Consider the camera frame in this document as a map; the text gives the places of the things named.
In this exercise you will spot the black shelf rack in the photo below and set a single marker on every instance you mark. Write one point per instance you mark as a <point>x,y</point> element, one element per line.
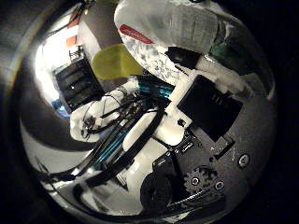
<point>78,84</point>

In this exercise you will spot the orange box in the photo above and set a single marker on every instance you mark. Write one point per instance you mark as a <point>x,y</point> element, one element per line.
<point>71,41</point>

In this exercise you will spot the blue floral white tablecloth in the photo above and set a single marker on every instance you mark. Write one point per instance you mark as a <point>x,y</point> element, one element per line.
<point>155,63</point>

